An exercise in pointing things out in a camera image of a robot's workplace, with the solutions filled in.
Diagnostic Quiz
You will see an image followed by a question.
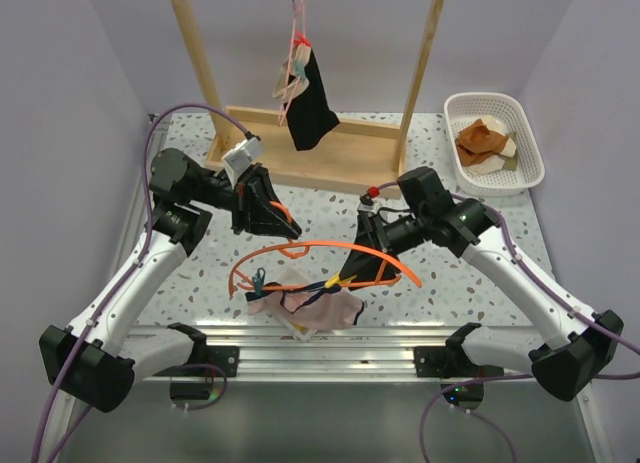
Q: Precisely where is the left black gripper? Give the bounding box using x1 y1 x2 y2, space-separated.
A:
188 162 300 239

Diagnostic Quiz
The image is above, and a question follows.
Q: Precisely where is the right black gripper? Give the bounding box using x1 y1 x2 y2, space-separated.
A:
340 208 430 292

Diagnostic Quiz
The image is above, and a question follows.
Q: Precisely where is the orange plastic hanger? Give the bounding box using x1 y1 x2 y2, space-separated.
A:
227 200 424 300

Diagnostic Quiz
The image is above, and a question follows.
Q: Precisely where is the pink underwear navy trim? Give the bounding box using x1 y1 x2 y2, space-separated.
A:
244 267 366 331

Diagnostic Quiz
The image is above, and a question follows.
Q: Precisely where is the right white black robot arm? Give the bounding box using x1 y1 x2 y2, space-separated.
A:
331 167 624 401

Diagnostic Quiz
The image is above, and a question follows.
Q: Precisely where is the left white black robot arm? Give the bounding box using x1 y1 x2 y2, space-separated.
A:
39 137 302 413

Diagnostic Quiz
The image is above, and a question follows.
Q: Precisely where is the black beige underwear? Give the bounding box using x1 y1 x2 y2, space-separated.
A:
286 46 339 151

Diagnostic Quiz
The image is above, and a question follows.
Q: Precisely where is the wooden hanging rack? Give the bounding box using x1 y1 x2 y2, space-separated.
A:
170 0 445 194

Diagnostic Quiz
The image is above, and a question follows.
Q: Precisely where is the clear plastic clip box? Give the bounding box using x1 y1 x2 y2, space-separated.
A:
280 319 317 343

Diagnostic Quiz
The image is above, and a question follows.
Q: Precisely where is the cream cloth in basket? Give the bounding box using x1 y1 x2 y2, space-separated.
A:
468 115 517 175

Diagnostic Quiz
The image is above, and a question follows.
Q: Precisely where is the brown cloth in basket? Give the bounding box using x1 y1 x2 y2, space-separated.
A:
455 119 508 167

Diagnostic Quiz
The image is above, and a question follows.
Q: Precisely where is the light blue clothespin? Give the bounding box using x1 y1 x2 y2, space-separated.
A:
291 62 307 80

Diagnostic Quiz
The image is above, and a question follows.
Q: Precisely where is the white plastic basket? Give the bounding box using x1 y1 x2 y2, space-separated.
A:
444 92 545 197

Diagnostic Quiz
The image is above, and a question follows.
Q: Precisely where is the red clothespin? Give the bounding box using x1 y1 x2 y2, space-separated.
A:
293 32 312 48

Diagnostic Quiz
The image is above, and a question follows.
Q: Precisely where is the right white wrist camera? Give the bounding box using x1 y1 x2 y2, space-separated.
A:
357 186 381 214

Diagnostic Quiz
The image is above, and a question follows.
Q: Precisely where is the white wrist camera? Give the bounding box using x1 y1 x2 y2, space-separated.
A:
357 186 381 214
222 134 264 186

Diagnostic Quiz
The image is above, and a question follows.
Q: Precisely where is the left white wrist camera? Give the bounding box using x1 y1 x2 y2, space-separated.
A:
222 134 264 186

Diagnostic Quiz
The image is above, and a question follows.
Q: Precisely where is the purple cable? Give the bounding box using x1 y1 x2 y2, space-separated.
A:
29 102 251 463
169 362 229 412
417 372 536 463
374 180 640 357

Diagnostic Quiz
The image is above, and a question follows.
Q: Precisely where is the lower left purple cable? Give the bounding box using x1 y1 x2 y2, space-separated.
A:
169 362 229 412

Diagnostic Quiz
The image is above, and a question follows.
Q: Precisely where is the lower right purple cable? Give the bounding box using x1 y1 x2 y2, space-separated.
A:
417 372 536 463

